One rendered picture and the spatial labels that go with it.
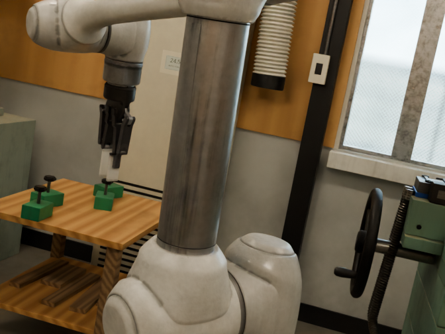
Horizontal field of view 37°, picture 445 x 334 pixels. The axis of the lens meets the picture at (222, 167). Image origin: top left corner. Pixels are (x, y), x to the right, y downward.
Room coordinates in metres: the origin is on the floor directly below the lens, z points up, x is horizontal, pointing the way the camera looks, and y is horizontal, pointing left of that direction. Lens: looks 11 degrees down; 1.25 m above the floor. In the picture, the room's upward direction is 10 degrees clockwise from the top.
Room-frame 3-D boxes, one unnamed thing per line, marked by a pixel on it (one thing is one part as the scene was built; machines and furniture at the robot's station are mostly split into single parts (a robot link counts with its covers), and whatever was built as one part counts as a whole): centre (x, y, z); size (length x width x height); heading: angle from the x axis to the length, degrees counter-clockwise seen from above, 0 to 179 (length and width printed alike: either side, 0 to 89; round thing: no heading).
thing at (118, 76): (1.59, 0.27, 1.14); 0.09 x 0.09 x 0.06
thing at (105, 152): (1.62, 0.28, 0.91); 0.03 x 0.01 x 0.07; 131
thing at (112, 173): (1.59, 0.26, 0.91); 0.03 x 0.01 x 0.07; 131
